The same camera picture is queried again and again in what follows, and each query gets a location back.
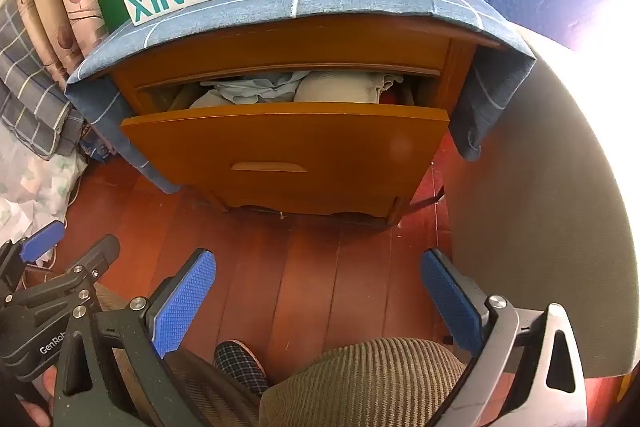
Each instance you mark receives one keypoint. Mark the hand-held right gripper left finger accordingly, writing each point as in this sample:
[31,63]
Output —
[185,302]

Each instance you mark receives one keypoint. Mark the person's right leg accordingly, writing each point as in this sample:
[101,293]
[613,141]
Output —
[360,382]

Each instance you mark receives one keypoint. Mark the grey board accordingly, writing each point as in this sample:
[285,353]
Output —
[540,207]

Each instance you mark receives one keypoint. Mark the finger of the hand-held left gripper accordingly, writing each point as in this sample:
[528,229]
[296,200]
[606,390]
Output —
[100,254]
[42,239]

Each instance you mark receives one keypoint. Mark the grey plaid cloth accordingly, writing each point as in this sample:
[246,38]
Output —
[30,97]

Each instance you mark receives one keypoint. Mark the white socks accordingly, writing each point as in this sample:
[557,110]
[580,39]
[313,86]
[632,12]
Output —
[340,87]

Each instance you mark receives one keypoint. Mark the light blue sock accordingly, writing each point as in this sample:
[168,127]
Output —
[250,91]

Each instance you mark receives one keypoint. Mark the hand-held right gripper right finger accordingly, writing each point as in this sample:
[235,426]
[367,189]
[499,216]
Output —
[450,302]

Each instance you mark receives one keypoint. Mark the blue patterned cloth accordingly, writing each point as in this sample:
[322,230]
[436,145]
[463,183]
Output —
[95,144]

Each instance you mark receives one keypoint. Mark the blue checked cloth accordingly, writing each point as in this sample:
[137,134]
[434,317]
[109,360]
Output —
[350,2]

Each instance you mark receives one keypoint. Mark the person's left hand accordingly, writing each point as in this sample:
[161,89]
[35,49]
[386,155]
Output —
[37,412]

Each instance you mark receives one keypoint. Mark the wooden nightstand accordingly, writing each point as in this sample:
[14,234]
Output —
[300,47]

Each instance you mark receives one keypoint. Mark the red sock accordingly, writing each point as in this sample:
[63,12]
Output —
[395,97]

